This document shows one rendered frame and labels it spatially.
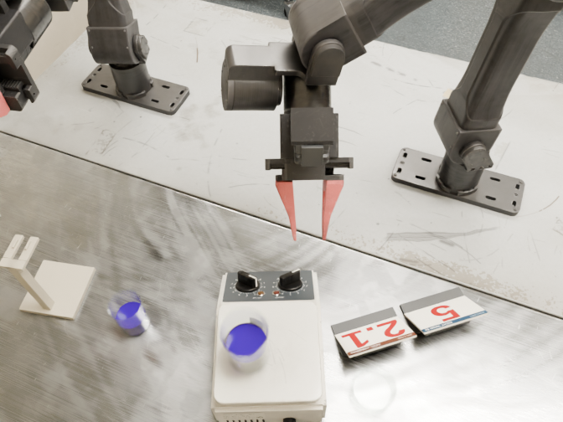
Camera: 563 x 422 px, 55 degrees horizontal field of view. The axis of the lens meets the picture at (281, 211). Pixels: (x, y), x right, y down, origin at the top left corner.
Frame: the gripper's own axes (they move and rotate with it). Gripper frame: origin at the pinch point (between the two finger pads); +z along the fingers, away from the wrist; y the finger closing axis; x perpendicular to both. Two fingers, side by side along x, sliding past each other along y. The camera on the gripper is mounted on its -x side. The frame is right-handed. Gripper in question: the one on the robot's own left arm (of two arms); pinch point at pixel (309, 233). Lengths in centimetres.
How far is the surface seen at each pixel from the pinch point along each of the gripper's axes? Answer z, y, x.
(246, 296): 8.4, -8.0, 2.2
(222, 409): 18.6, -10.3, -7.4
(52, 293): 9.1, -35.9, 8.8
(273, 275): 6.8, -4.7, 6.9
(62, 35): -60, -93, 158
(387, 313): 12.1, 10.7, 6.3
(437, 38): -63, 69, 192
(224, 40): -33, -15, 47
